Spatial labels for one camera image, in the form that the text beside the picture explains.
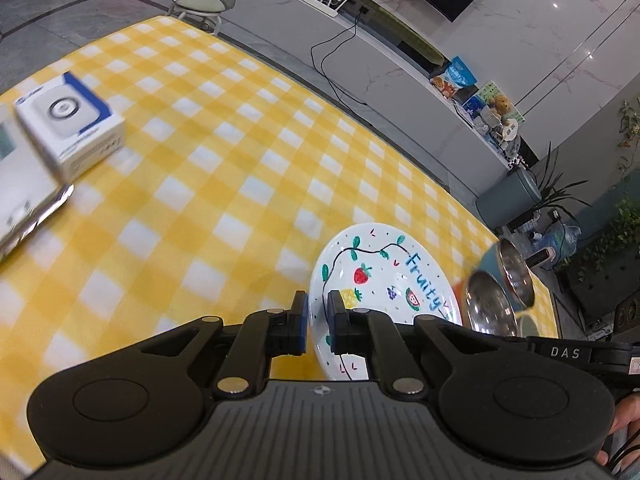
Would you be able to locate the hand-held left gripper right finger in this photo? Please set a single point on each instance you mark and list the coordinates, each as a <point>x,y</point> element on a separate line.
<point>333,320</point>

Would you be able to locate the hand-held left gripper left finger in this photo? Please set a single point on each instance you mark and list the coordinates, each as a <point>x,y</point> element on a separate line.
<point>300,322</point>

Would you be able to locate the white fruit-print plate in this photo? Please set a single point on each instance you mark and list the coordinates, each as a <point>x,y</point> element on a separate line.
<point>380,270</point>

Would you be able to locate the blue-sided steel bowl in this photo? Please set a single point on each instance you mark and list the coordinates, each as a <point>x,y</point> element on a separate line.
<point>517,272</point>

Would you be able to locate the person's right hand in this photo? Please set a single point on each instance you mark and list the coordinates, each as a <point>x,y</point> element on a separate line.
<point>622,417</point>

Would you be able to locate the dark speaker cabinet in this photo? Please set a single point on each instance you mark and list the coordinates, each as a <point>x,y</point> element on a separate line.
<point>627,312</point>

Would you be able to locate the green leafy shrub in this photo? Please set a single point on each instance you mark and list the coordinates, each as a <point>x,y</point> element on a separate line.
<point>612,240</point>

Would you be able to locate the blue plastic bag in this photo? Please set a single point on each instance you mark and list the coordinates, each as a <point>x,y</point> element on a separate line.
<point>562,240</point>

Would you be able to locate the yellow checked tablecloth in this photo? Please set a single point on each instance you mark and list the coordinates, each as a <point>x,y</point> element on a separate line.
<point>225,185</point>

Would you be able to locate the potted green plant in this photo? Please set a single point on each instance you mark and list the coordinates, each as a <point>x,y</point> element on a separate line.
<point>557,187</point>

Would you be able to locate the brown plush bear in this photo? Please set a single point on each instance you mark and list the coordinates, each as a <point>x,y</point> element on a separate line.
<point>501,105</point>

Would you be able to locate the blue snack bag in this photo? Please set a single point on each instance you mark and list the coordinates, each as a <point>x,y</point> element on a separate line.
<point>460,74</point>

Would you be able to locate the white box with blue trim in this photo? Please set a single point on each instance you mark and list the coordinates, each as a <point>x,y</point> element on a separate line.
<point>75,140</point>

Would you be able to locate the grey television cabinet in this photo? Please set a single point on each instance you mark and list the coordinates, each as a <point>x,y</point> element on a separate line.
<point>300,25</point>

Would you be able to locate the white appliance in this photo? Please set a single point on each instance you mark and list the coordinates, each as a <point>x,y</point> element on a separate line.
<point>15,195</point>

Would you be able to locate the small stool with green cushion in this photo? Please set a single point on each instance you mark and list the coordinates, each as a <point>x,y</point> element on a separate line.
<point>200,2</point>

